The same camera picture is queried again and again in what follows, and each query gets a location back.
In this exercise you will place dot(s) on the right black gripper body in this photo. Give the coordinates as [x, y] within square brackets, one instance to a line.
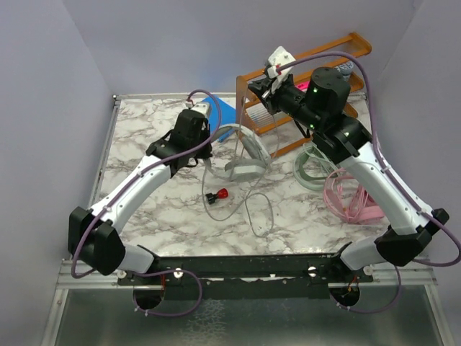
[287, 98]

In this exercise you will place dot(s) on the mint green headphones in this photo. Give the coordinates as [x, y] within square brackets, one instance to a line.
[311, 167]

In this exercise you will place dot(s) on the pink grey headphones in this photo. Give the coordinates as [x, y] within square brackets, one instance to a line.
[348, 200]

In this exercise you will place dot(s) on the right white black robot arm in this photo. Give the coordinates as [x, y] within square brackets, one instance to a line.
[412, 221]

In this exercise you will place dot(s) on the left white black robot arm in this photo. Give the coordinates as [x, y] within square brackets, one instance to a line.
[94, 233]

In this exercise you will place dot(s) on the pink marker pen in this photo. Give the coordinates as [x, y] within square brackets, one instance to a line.
[303, 86]

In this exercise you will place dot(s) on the blue notebook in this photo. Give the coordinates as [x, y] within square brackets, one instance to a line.
[222, 114]

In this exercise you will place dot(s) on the blue white jar right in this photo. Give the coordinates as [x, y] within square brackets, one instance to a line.
[346, 69]

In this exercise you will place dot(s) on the wooden three-tier rack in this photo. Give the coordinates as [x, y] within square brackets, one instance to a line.
[322, 108]

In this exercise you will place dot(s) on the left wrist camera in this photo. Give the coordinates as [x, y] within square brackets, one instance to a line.
[200, 107]

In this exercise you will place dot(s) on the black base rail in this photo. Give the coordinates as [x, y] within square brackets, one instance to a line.
[247, 277]

